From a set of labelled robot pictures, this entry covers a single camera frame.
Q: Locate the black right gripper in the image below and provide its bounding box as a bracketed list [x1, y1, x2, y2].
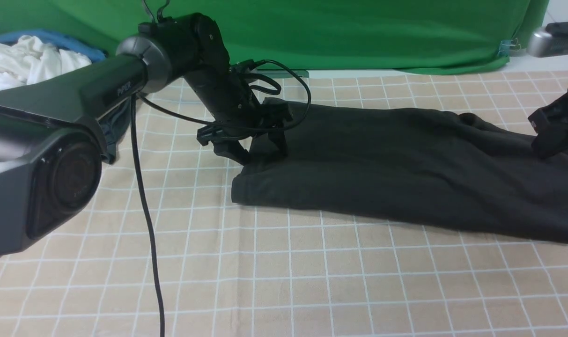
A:
[528, 88, 568, 159]

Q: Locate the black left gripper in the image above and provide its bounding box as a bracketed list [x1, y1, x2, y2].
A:
[184, 66, 293, 166]

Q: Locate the dark gray long-sleeve top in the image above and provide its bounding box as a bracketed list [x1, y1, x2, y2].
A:
[231, 104, 568, 243]

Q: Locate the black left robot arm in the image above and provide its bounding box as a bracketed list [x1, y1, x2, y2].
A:
[0, 13, 264, 258]

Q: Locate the blue binder clip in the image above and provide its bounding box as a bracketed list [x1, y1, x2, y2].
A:
[496, 38, 522, 57]

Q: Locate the dark gray crumpled garment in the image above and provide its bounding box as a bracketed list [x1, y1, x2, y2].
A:
[98, 96, 136, 165]

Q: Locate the beige grid tablecloth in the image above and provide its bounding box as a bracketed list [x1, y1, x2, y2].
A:
[0, 70, 568, 337]

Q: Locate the green backdrop cloth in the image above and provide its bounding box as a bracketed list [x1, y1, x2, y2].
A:
[0, 0, 548, 75]

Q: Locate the blue crumpled garment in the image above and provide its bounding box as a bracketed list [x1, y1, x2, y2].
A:
[0, 29, 109, 63]

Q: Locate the white crumpled garment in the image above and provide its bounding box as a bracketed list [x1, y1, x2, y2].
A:
[0, 36, 92, 171]

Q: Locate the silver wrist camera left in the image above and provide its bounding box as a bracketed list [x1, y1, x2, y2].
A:
[229, 59, 266, 74]

